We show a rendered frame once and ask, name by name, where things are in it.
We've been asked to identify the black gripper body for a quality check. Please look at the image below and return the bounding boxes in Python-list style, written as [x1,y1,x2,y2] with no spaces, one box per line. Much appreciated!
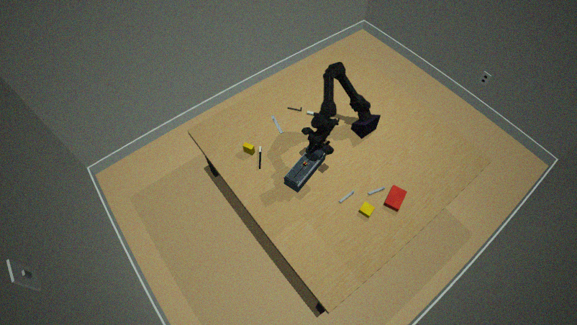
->
[301,127,334,155]

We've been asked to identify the red rectangular block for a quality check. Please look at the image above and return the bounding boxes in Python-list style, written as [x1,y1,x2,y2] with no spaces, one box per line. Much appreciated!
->
[384,185,407,211]

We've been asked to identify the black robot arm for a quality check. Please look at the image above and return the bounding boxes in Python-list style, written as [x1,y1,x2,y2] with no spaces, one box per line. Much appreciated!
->
[308,62,373,145]

